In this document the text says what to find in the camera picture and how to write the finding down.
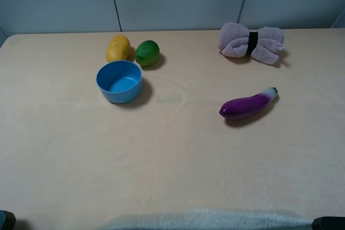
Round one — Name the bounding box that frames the blue plastic bowl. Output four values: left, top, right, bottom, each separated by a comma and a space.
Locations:
96, 60, 142, 104

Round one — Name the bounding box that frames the yellow toy lemon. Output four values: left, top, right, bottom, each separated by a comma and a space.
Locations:
106, 34, 130, 62

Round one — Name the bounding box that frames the purple toy eggplant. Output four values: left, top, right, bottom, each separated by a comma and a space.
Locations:
219, 87, 278, 120

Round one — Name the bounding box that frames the green toy lime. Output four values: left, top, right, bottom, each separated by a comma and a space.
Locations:
135, 40, 160, 66

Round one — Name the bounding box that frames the pink rolled towel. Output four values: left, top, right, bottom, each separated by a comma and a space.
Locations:
217, 22, 285, 65

